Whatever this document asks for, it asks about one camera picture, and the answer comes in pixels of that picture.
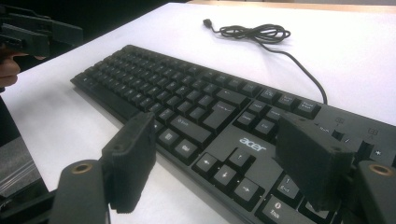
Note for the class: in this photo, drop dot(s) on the black computer keyboard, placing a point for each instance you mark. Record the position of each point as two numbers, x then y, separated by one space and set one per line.
236 141

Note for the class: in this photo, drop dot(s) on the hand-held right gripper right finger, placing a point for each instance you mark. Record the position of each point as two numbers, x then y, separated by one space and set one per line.
311 161

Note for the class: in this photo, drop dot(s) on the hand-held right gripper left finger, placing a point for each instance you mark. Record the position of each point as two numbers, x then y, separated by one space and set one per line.
130 165

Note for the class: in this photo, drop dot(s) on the metal floor rail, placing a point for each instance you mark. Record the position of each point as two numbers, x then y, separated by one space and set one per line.
18 182

